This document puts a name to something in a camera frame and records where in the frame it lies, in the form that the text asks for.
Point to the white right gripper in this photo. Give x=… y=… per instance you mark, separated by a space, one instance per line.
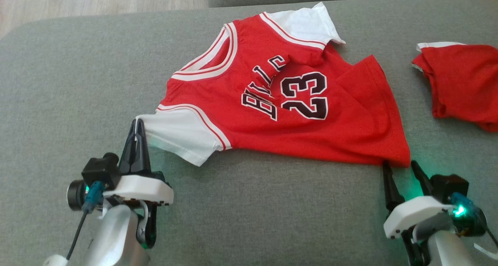
x=416 y=213

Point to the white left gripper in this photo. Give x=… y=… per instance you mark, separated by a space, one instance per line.
x=142 y=188

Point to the red shorts white stripe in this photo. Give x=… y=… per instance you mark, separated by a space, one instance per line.
x=463 y=83

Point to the red number 23 jersey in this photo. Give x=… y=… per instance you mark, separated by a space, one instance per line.
x=249 y=63

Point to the large grey sofa seat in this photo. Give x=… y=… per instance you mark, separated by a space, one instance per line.
x=272 y=211

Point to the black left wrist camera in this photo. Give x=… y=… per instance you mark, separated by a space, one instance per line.
x=99 y=172

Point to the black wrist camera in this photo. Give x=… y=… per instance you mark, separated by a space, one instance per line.
x=99 y=172
x=447 y=186

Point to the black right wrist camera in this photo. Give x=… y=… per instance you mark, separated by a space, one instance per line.
x=447 y=186

